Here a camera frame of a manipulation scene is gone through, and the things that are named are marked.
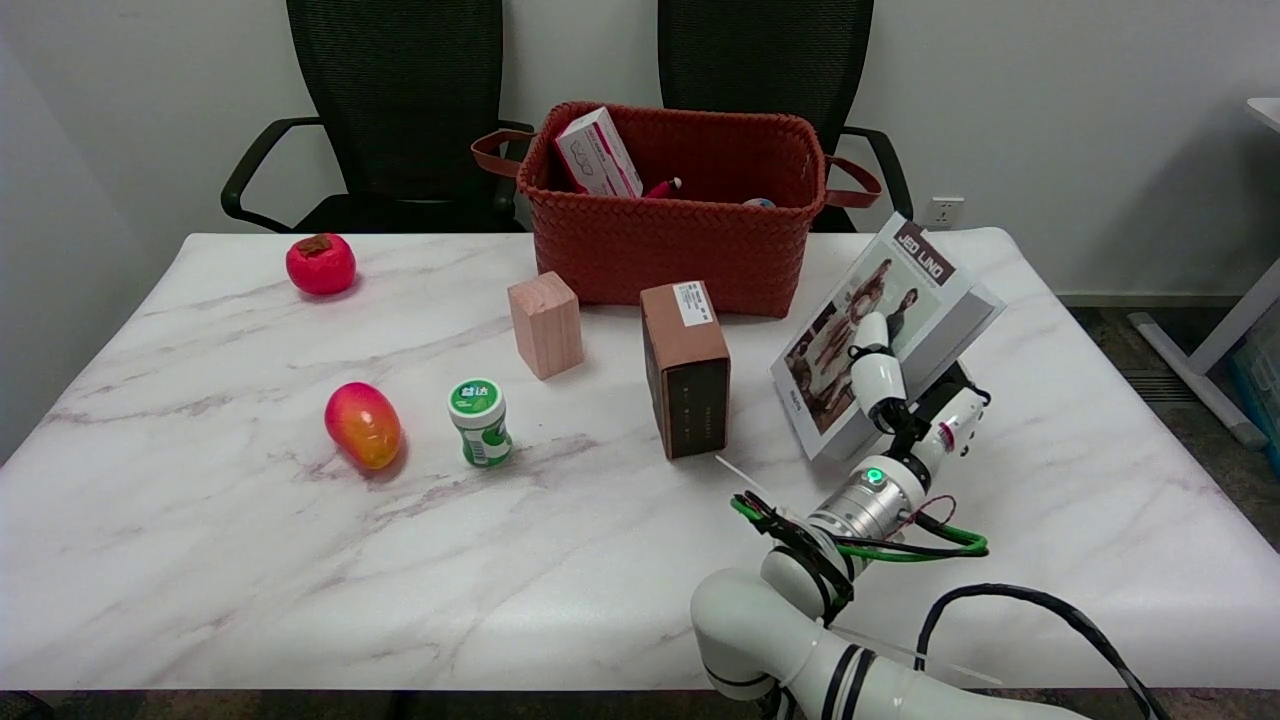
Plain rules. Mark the white book with photo cover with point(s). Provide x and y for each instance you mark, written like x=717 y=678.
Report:
x=880 y=320

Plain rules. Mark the white wall outlet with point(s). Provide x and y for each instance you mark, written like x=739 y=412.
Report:
x=945 y=212

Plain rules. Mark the red yellow toy mango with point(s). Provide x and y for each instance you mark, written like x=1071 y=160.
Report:
x=363 y=425

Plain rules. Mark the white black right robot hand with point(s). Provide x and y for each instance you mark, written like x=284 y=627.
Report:
x=880 y=380

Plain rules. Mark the red woven basket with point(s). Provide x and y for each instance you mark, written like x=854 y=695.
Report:
x=670 y=230

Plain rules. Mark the pink wooden block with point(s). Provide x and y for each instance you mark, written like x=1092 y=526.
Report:
x=546 y=325

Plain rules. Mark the green white gum bottle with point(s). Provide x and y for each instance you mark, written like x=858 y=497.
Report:
x=481 y=425

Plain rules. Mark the blue storage bin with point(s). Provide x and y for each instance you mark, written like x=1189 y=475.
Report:
x=1262 y=390

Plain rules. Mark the brown cardboard box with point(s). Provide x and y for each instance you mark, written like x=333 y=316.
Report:
x=688 y=370

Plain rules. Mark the white desk frame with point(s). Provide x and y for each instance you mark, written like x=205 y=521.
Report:
x=1215 y=345

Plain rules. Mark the thin white zip tie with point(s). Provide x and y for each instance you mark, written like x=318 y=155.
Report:
x=740 y=473

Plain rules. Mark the black mesh office chair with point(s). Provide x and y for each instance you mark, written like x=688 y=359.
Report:
x=400 y=100
x=765 y=60

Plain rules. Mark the red toy persimmon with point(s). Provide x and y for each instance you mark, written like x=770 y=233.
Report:
x=321 y=264

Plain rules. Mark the pink white carton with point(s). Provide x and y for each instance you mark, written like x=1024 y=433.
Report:
x=598 y=153

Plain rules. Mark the red pen with white tip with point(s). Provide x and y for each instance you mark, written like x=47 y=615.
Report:
x=663 y=187

